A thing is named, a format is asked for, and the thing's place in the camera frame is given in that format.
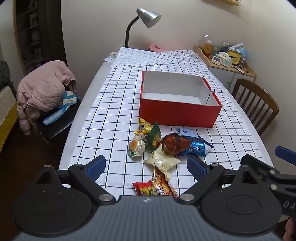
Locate papers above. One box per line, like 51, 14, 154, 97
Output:
104, 51, 119, 62

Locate green snack packet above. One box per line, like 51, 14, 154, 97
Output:
146, 122, 162, 151

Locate white tissue box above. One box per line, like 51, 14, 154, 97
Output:
218, 52, 233, 67

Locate yellow padded bench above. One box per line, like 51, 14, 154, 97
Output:
0, 86, 19, 151

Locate pale yellow snack packet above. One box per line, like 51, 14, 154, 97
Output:
143, 144, 181, 179

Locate wooden sideboard cabinet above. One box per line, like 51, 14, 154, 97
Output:
194, 45, 257, 93

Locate wooden chair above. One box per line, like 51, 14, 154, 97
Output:
231, 77, 280, 137

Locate yellow container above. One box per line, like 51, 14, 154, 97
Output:
228, 49, 242, 65

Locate pile of dark clothes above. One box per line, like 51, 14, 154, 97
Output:
0, 61, 11, 86

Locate blue and white snack packet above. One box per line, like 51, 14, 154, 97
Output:
179, 137, 213, 157

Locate silver desk lamp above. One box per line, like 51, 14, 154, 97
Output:
125, 8, 162, 48

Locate blue box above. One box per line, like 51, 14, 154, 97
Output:
238, 47, 249, 61

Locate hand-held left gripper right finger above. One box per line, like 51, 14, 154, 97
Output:
177, 155, 257, 205

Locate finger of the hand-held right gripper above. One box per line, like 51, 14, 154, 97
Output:
240, 154, 282, 177
275, 146, 296, 166

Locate orange liquid bottle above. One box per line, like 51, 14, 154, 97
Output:
203, 35, 214, 57

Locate clear packet with orange bread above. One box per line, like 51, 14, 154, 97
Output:
127, 134, 146, 158

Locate black chair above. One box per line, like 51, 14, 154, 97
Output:
35, 83, 81, 144

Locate dark wooden bookshelf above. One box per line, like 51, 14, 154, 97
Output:
13, 0, 67, 77

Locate orange patterned snack packet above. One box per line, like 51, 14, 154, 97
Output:
132, 166, 178, 197

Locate checked white tablecloth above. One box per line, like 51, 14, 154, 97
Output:
59, 46, 257, 197

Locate brown clear-wrapped snack packet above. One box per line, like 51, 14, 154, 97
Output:
159, 133, 192, 156

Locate light blue snack packet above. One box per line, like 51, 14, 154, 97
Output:
176, 127, 199, 139

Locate red cardboard box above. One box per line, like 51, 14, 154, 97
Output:
139, 71, 223, 128

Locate pink puffer jacket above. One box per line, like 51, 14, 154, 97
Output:
17, 60, 77, 135

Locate blue and white bag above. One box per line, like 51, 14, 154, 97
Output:
43, 90, 79, 126

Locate yellow candy packet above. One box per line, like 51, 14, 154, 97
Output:
135, 117, 153, 135

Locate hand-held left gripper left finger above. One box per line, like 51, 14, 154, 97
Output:
35, 155, 116, 205

